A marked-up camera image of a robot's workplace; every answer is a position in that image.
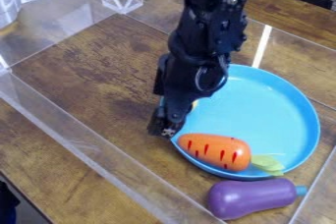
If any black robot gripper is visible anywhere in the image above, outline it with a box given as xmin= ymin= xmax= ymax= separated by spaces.
xmin=147 ymin=34 xmax=230 ymax=138

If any orange toy carrot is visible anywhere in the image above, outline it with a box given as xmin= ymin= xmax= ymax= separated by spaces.
xmin=178 ymin=133 xmax=286 ymax=176

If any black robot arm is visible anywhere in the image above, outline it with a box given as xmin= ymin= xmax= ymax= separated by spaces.
xmin=147 ymin=0 xmax=247 ymax=138

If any yellow toy lemon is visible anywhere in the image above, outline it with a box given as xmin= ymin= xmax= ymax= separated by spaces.
xmin=192 ymin=100 xmax=200 ymax=110

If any purple toy eggplant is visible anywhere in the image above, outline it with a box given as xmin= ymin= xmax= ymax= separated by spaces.
xmin=208 ymin=178 xmax=307 ymax=220

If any clear acrylic enclosure wall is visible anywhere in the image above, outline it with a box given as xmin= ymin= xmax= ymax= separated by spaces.
xmin=0 ymin=0 xmax=336 ymax=224

